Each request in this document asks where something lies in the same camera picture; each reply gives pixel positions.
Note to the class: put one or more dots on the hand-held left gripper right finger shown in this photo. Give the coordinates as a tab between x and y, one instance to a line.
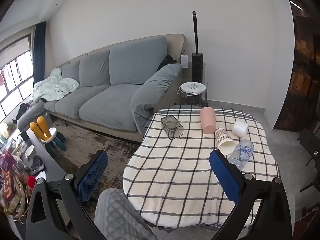
225	177

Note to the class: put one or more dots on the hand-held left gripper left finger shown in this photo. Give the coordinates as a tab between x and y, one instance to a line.
91	177

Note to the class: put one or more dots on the patterned paper cup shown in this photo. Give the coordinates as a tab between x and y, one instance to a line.
222	137

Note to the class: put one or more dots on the white cup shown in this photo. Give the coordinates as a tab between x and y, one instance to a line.
240	128

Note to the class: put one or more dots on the pink cup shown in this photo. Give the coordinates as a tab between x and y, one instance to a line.
208	121

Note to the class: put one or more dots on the clear dark square cup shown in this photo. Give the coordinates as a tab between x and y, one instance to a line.
172	128

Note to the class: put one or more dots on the clear plastic water bottle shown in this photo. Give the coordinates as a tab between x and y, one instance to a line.
243	152

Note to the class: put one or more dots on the mottled grey rug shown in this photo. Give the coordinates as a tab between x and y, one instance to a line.
100	141

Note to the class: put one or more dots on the grey coffee table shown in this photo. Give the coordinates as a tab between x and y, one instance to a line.
53	165

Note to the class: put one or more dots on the person's grey trouser leg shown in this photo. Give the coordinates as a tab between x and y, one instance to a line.
117	215

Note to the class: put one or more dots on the black white checked tablecloth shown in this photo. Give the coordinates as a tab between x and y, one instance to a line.
175	170

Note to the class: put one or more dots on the white bowl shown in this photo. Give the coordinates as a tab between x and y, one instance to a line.
29	152

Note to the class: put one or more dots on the yellow eared rabbit stool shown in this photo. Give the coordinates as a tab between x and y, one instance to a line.
41	128

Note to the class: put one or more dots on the grey sofa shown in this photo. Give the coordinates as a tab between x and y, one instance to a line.
120	105

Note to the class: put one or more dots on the red gold gift bag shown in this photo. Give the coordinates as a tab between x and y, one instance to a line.
10	180

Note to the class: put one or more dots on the grey ottoman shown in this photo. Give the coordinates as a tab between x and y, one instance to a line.
35	113

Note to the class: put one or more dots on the black stand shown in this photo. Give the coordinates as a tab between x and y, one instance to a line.
310	145

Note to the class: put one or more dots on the white round lidded appliance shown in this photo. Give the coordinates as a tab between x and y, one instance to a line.
192	88

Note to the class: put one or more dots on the light green blanket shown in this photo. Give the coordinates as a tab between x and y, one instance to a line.
55	87

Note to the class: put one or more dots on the black upright vacuum cleaner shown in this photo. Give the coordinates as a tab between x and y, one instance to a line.
197	65

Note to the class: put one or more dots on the white hang tag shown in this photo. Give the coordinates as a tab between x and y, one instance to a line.
184	61

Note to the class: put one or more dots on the grid window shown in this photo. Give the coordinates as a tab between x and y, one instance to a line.
15	80

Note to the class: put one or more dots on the dark clothing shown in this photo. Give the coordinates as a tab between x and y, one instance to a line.
166	61

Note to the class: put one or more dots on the dark wooden cabinet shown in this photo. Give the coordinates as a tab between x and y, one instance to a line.
303	67

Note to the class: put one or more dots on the dark blue curtain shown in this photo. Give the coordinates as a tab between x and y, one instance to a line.
39	52

